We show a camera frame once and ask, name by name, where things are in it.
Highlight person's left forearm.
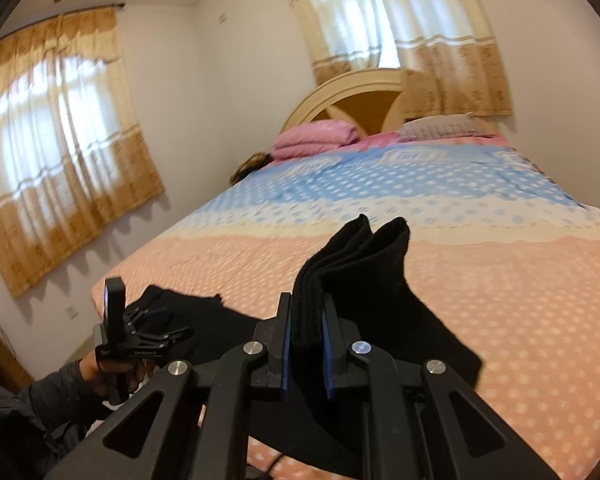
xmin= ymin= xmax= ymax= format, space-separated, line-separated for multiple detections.
xmin=10 ymin=360 xmax=101 ymax=441

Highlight black pants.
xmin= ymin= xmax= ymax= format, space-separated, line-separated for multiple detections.
xmin=130 ymin=214 xmax=483 ymax=480

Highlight cream wooden headboard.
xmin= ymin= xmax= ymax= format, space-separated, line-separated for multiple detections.
xmin=278 ymin=69 xmax=411 ymax=138

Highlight beige floral curtain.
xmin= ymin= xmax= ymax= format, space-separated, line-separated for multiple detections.
xmin=275 ymin=0 xmax=513 ymax=117
xmin=0 ymin=5 xmax=166 ymax=298

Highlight striped pillow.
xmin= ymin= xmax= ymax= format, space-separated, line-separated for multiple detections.
xmin=396 ymin=114 xmax=501 ymax=143

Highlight pink folded blanket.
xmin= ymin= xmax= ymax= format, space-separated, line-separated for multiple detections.
xmin=271 ymin=120 xmax=359 ymax=161

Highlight dotted pastel bedsheet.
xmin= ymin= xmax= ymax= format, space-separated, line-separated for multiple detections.
xmin=91 ymin=132 xmax=600 ymax=480

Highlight person's dark clothing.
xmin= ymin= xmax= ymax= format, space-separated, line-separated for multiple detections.
xmin=0 ymin=375 xmax=96 ymax=480

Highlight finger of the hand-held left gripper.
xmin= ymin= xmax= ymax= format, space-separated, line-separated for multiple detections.
xmin=130 ymin=326 xmax=195 ymax=352
xmin=125 ymin=305 xmax=173 ymax=333

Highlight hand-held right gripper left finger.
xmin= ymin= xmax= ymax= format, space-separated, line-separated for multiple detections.
xmin=45 ymin=291 xmax=293 ymax=480

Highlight person's left hand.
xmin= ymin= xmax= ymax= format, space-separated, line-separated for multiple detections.
xmin=80 ymin=358 xmax=156 ymax=404

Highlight brown patterned bag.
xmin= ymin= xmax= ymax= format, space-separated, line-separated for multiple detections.
xmin=230 ymin=152 xmax=273 ymax=186

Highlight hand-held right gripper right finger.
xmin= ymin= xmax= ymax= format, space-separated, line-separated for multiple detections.
xmin=321 ymin=294 xmax=556 ymax=480

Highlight brown wooden cabinet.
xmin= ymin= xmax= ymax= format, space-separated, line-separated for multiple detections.
xmin=0 ymin=310 xmax=33 ymax=396

